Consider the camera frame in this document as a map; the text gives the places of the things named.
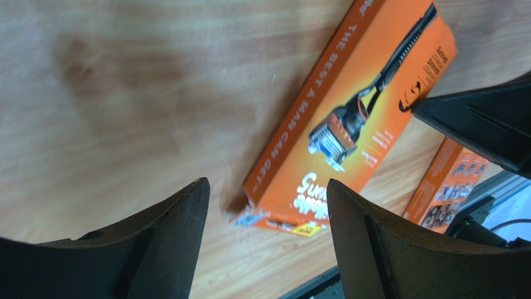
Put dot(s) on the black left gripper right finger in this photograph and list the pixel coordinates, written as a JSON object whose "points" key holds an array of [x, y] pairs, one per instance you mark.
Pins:
{"points": [[382, 255]]}

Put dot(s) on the orange Gillette cartridge box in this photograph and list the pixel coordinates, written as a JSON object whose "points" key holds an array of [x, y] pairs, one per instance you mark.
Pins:
{"points": [[448, 182]]}

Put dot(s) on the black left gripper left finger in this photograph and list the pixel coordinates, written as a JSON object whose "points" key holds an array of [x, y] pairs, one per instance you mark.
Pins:
{"points": [[151, 254]]}

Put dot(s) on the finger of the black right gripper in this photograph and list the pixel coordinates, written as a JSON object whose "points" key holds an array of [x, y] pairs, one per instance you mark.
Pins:
{"points": [[493, 122]]}

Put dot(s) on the orange Gillette Fusion5 razor box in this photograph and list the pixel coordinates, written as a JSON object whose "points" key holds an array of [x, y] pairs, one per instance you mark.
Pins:
{"points": [[351, 110]]}

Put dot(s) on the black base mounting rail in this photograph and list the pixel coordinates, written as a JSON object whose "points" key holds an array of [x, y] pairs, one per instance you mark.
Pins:
{"points": [[500, 205]]}

